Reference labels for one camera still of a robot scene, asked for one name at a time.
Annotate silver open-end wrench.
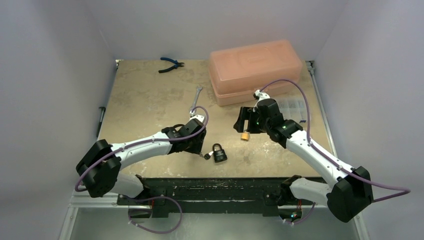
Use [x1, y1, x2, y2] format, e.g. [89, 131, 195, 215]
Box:
[189, 85, 203, 115]

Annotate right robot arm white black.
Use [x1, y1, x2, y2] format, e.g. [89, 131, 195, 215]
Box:
[233, 98, 374, 223]

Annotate brass padlock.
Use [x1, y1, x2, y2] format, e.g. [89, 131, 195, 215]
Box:
[240, 131, 250, 141]

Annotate pink plastic toolbox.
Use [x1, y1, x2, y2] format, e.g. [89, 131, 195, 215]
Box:
[208, 39, 304, 106]

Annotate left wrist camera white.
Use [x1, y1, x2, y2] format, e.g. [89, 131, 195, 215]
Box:
[189, 110, 205, 123]

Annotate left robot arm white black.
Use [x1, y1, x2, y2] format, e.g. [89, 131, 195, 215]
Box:
[75, 116, 206, 205]

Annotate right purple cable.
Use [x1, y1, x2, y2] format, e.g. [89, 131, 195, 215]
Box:
[259, 78, 411, 204]

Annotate blue handled pliers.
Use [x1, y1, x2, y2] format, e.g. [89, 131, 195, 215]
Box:
[158, 57, 185, 74]

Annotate clear plastic organizer box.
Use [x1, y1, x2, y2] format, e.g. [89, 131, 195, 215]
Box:
[276, 97, 307, 123]

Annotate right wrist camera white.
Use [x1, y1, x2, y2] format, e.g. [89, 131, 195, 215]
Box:
[253, 89, 271, 102]

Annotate black mounting base plate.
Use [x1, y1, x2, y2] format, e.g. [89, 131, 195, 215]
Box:
[117, 175, 299, 218]

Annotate black padlock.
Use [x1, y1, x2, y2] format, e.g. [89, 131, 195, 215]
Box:
[212, 143, 228, 163]

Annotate black key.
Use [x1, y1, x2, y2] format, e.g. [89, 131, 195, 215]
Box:
[203, 151, 214, 160]

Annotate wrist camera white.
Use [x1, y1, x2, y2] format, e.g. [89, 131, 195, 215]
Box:
[253, 89, 271, 102]
[189, 110, 205, 123]

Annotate aluminium frame rail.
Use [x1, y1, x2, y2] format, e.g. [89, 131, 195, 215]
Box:
[58, 193, 133, 240]

